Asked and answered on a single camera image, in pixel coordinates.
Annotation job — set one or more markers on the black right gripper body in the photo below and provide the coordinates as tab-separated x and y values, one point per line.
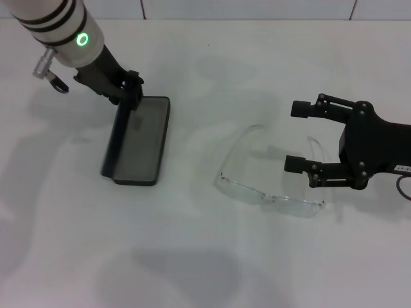
375	144

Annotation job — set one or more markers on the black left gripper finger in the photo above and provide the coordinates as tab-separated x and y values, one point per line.
135	93
113	100

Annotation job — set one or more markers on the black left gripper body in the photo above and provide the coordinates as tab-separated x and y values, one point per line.
102	77

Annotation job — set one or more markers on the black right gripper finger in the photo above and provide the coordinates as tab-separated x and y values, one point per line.
298	164
300	109

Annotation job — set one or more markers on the black glasses case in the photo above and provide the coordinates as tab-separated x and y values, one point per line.
144	144

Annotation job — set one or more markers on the clear white glasses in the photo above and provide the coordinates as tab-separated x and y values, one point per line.
239	186

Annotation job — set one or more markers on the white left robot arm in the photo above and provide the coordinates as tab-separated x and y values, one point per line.
64	25

